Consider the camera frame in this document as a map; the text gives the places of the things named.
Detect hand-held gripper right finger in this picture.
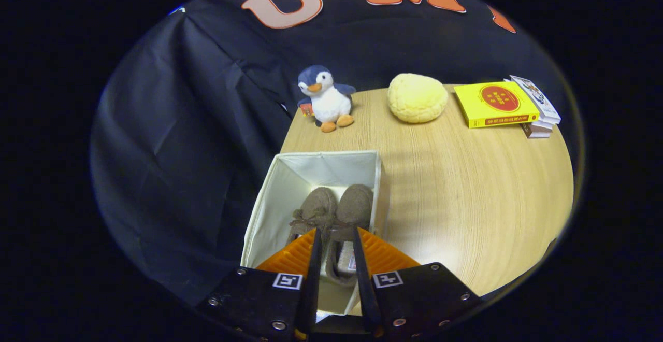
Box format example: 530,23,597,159
353,226,484,339

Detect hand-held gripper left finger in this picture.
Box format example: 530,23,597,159
195,227,323,341

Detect brown fuzzy shoe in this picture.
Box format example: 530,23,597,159
289,187,338,247
324,184,374,287

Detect beige fabric storage box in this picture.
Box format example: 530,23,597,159
241,150,383,316

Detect penguin plush toy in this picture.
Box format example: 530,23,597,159
297,65,357,133

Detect black backdrop cloth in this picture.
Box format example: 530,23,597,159
91,0,570,306

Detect yellow bread plush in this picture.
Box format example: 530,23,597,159
387,73,449,124

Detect yellow book with red circle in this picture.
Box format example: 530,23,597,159
454,81,540,129

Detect brown book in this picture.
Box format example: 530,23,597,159
520,122,553,139

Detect white illustrated book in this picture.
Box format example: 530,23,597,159
505,75,562,126

